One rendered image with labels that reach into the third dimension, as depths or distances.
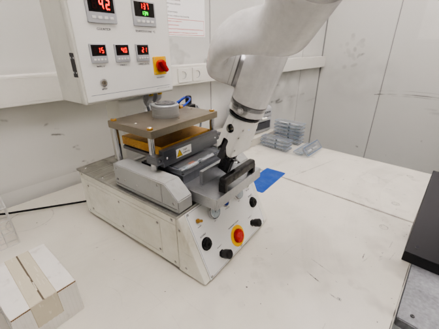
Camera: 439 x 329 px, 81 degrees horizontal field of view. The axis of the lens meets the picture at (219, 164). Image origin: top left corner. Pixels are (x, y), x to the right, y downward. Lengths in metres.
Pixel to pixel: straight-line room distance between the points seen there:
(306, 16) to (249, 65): 0.20
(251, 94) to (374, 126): 2.46
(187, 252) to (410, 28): 2.59
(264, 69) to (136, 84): 0.46
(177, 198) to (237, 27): 0.38
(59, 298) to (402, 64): 2.79
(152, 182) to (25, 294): 0.34
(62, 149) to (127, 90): 0.49
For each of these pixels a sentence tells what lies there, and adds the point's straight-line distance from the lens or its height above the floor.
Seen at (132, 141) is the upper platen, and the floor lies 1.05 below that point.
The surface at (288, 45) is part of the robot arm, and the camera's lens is 0.42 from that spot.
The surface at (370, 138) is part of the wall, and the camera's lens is 2.99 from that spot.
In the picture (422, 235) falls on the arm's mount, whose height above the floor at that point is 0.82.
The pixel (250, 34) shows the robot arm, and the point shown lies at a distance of 0.45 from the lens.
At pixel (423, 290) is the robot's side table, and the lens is 0.87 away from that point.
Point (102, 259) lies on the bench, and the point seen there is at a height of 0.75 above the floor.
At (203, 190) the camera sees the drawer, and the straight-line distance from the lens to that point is 0.64.
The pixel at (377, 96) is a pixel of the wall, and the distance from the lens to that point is 2.91.
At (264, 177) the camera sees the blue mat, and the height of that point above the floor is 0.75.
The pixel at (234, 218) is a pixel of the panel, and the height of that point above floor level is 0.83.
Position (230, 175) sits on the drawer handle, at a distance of 0.63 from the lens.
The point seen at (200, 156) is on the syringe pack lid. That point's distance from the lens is 0.75.
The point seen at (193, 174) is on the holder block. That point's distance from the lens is 0.69.
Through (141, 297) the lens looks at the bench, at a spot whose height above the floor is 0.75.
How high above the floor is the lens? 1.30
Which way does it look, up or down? 25 degrees down
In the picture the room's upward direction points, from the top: straight up
